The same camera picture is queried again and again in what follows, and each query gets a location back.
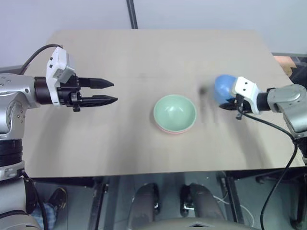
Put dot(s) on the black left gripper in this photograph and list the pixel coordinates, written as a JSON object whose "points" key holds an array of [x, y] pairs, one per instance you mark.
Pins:
{"points": [[68, 94]]}

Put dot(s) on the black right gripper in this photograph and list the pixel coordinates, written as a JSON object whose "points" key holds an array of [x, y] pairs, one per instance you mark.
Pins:
{"points": [[242, 105]]}

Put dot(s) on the blue bowl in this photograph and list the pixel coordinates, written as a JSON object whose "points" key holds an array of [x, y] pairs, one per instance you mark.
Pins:
{"points": [[224, 87]]}

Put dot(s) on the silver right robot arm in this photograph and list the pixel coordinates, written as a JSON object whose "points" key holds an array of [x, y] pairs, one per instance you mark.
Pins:
{"points": [[287, 100]]}

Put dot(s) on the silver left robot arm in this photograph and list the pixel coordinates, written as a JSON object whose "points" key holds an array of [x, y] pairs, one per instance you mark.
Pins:
{"points": [[16, 95]]}

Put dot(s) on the green bowl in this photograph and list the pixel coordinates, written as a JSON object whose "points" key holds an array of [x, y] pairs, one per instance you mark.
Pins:
{"points": [[175, 111]]}

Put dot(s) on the pink bowl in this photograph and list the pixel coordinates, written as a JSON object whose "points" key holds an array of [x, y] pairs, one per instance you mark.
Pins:
{"points": [[172, 132]]}

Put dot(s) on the orange brown box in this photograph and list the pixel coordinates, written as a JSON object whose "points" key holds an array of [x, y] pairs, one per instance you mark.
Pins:
{"points": [[284, 62]]}

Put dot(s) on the black vertical pole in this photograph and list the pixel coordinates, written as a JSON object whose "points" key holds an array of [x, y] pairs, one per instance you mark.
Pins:
{"points": [[132, 13]]}

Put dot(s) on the dark rounded robot leg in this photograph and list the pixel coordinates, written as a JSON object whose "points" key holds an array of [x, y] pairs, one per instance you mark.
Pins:
{"points": [[145, 203], [206, 203]]}

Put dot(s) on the black shoe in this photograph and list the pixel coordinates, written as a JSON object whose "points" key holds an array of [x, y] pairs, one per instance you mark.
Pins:
{"points": [[57, 198]]}

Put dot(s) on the grey robot torso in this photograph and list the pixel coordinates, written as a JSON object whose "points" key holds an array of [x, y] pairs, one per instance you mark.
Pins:
{"points": [[199, 224]]}

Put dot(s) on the blue plaid trouser leg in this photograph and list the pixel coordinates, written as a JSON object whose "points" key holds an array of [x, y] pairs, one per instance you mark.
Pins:
{"points": [[45, 216]]}

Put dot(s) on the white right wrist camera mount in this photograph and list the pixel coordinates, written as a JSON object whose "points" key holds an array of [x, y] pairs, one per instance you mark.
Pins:
{"points": [[247, 89]]}

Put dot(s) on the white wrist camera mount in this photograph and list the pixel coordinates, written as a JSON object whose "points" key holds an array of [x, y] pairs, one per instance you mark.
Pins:
{"points": [[247, 89], [57, 69]]}

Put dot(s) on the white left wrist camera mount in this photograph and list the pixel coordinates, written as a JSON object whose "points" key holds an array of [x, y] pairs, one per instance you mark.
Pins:
{"points": [[57, 69]]}

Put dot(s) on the black table frame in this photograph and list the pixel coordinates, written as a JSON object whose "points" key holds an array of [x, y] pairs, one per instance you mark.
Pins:
{"points": [[230, 191]]}

